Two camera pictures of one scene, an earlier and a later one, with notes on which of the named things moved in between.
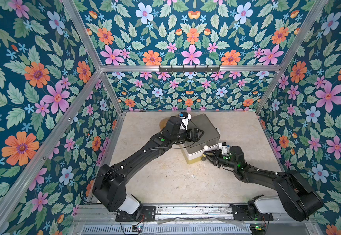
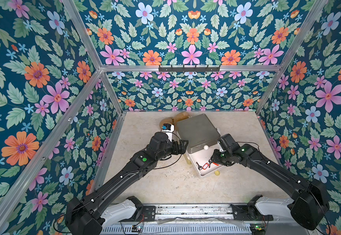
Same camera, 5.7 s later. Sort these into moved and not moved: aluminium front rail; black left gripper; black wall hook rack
Moved: black left gripper
Not moved: aluminium front rail; black wall hook rack
